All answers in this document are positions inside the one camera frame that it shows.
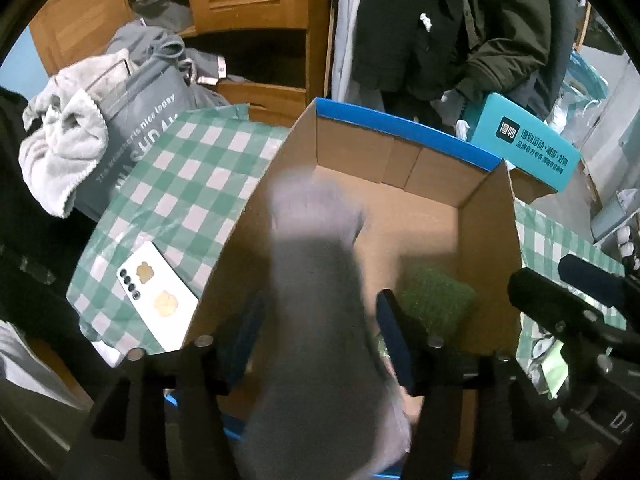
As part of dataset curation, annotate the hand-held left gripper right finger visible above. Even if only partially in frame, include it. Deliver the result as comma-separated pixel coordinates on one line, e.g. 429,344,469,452
375,289,566,480

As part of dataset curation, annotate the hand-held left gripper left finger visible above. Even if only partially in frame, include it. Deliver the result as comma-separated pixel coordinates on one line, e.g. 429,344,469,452
62,294,267,480

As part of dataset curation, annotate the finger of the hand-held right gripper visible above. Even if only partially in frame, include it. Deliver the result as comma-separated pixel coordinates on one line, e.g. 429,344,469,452
557,254,640,311
507,269,621,361

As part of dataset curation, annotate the grey patterned cloth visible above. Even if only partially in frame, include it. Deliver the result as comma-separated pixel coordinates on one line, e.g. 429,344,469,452
517,320,553,393

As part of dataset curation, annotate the grey sock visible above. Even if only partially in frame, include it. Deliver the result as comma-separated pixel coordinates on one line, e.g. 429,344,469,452
235,167,416,480

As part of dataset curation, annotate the blue-rimmed cardboard box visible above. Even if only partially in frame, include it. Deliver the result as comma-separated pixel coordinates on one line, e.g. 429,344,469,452
165,97,523,480

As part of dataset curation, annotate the light green soft item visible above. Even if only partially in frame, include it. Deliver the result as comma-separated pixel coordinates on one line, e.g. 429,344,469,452
541,345,568,401

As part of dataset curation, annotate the dark green knitted cloth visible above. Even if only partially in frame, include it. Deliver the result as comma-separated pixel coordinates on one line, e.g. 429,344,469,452
377,260,478,361

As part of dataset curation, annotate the pale blue cabinet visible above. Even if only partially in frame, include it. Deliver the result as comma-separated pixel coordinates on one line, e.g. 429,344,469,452
590,187,640,248

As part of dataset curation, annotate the white smartphone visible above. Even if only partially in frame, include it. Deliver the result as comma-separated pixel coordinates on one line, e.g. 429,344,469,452
116,241,201,353

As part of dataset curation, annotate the teal box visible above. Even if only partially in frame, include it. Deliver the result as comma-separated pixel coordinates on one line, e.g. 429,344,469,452
470,92,583,193

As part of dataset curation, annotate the green checkered cloth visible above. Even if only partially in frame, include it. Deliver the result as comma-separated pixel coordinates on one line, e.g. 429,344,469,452
67,102,636,396

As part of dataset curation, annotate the blue plastic bag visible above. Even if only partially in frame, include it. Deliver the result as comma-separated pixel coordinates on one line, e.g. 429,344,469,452
547,50,610,131

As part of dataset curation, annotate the white plastic bag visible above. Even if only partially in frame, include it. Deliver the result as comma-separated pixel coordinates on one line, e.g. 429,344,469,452
439,87,475,143

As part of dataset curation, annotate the black cloth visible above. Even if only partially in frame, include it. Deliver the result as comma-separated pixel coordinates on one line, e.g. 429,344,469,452
0,87,101,346

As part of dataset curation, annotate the grey printed bag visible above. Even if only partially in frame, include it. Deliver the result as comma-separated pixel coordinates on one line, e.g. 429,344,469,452
75,47,198,221

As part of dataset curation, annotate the olive hanging jacket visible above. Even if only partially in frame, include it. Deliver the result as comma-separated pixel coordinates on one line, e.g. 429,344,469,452
450,0,558,111

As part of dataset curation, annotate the light grey towel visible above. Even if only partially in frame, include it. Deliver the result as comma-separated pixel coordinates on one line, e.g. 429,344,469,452
19,55,131,218

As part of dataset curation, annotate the pale grey hanging garment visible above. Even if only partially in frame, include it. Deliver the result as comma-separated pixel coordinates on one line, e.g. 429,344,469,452
330,0,373,106

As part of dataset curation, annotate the black hanging jacket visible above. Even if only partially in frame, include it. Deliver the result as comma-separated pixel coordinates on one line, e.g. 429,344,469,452
350,0,481,103

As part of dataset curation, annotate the grey hoodie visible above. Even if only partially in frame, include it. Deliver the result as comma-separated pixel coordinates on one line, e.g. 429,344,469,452
107,22,228,86

